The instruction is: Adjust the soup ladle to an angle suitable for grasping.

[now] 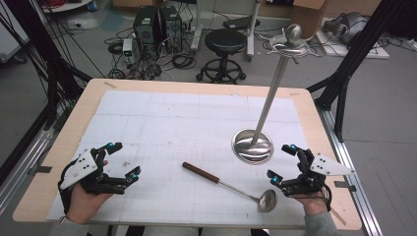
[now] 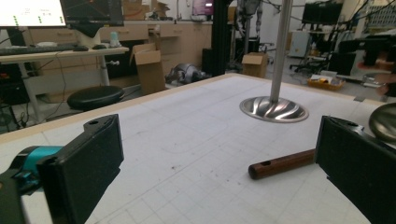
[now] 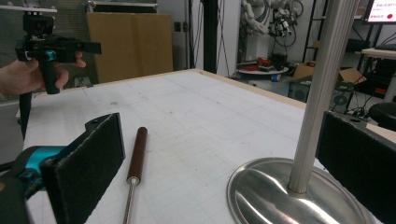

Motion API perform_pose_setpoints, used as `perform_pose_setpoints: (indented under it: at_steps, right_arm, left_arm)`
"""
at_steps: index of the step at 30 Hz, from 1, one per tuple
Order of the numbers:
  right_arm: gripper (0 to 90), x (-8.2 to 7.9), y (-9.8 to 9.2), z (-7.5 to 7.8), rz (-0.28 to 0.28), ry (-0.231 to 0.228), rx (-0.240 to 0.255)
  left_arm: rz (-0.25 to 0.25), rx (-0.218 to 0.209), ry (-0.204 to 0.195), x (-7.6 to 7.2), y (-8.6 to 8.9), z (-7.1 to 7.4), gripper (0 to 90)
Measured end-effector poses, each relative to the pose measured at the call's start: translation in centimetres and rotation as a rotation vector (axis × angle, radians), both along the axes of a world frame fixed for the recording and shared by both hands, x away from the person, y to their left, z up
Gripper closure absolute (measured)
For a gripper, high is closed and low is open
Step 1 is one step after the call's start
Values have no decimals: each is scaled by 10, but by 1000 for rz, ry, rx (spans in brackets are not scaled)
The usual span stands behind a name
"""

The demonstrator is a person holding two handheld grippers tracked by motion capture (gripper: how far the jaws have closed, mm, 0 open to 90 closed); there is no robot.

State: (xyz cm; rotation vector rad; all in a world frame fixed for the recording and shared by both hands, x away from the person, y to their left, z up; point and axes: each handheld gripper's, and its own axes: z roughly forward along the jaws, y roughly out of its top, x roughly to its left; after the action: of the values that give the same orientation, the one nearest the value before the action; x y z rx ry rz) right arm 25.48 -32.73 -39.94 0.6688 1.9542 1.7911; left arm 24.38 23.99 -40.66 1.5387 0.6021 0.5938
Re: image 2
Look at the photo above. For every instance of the lit computer monitor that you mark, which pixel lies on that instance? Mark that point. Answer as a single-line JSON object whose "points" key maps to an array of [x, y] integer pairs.
{"points": [[31, 12]]}

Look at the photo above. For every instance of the grey metal machine part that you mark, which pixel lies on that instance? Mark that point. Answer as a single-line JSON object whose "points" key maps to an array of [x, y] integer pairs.
{"points": [[185, 73]]}

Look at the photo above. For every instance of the dark computer monitor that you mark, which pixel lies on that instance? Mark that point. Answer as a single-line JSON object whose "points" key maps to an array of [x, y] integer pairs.
{"points": [[93, 12]]}

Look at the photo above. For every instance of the cardboard boxes on counter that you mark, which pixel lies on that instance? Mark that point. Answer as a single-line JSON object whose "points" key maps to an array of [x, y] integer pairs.
{"points": [[137, 9]]}

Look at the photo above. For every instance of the teal and black object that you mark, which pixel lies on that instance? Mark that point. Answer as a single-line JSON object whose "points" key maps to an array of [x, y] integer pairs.
{"points": [[37, 154]]}

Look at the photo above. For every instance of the purple lit screen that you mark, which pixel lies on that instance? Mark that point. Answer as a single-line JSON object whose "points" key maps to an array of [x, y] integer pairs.
{"points": [[203, 6]]}

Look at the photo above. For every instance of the black computer mouse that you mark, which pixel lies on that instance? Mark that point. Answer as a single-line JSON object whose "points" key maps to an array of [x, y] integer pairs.
{"points": [[81, 48], [99, 47]]}

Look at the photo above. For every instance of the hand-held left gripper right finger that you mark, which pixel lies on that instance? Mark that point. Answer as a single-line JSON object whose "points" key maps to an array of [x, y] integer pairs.
{"points": [[355, 161]]}

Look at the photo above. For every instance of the black keyboard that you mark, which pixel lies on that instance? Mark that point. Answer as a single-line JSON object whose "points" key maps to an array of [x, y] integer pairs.
{"points": [[34, 49]]}

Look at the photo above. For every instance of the small cardboard box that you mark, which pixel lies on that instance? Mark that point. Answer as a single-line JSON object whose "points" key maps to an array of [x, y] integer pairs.
{"points": [[254, 65]]}

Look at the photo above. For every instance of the yellow tray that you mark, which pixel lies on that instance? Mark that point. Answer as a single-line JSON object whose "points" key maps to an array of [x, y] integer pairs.
{"points": [[325, 84]]}

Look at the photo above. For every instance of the metal stand with round base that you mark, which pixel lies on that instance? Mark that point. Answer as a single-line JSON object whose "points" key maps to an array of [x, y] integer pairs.
{"points": [[275, 109]]}

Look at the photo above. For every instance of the black metal column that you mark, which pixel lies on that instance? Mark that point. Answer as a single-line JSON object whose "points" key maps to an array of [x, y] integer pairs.
{"points": [[221, 37]]}

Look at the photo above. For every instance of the black monitor on stand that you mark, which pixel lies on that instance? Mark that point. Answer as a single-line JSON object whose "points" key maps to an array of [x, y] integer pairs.
{"points": [[322, 13]]}

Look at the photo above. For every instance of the black round stool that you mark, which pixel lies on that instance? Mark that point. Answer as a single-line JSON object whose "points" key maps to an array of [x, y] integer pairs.
{"points": [[95, 96]]}

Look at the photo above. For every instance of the pale blue bottle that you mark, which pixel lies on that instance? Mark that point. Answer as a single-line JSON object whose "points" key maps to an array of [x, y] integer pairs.
{"points": [[115, 39]]}

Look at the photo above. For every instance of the light wooden desk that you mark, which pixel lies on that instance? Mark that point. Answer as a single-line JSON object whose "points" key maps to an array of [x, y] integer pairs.
{"points": [[62, 55]]}

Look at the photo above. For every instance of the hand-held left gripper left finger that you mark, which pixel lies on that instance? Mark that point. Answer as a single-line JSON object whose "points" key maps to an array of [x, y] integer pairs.
{"points": [[84, 168]]}

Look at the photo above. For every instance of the tall open cardboard box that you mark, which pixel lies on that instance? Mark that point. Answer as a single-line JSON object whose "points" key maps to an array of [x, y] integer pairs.
{"points": [[151, 71]]}

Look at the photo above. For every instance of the wooden cabinet counter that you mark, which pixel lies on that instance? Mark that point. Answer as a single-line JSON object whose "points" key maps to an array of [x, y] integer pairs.
{"points": [[183, 43]]}

